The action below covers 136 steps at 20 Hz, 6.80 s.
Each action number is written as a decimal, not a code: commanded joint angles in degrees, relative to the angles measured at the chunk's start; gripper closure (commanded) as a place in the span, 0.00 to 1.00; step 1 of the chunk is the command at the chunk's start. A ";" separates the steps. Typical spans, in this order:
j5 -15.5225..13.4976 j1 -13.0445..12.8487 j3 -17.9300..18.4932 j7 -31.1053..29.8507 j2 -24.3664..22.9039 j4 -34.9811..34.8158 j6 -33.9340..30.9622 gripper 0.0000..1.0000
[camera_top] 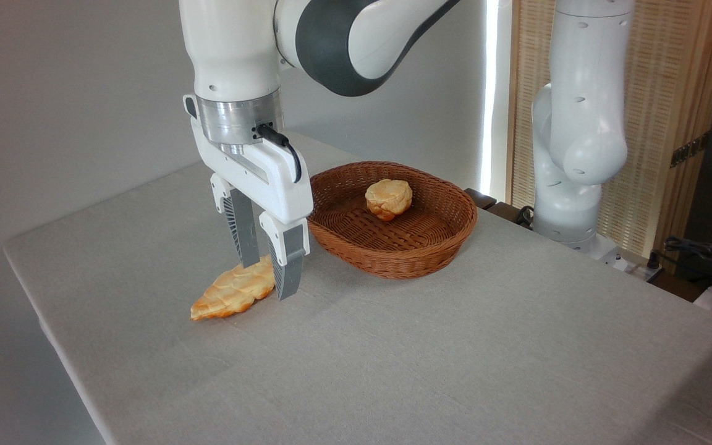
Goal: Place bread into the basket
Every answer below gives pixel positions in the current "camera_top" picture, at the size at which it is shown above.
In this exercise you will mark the grey tablecloth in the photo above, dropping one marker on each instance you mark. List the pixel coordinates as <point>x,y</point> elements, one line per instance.
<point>393,358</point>

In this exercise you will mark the leaf-shaped bread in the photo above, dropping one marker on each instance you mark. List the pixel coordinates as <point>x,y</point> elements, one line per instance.
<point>232,293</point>

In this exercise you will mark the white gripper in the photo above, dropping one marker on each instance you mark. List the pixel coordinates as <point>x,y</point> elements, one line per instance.
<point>269,176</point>

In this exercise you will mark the black metal hinge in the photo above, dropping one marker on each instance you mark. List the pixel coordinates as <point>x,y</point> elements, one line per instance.
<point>690,150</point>

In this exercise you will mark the brown wicker basket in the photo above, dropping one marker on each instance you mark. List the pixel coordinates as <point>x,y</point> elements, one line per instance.
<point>393,254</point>

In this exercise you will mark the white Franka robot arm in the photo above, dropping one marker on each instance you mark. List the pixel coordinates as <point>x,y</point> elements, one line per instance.
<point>226,49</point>

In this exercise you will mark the round bread roll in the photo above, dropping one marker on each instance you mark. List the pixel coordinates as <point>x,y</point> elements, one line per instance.
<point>388,196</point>

